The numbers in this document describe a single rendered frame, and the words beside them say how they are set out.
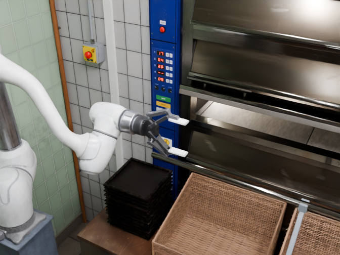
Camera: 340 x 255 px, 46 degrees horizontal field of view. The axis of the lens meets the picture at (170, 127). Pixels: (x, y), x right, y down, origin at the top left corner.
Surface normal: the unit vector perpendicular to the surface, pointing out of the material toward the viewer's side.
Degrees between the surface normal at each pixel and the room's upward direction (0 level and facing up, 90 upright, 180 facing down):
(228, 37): 90
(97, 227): 0
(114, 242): 0
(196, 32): 90
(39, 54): 90
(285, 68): 70
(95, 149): 59
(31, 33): 90
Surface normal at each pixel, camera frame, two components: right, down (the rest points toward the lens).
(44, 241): 0.89, 0.24
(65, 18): -0.49, 0.45
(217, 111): 0.00, -0.85
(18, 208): 0.60, 0.39
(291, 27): -0.46, 0.14
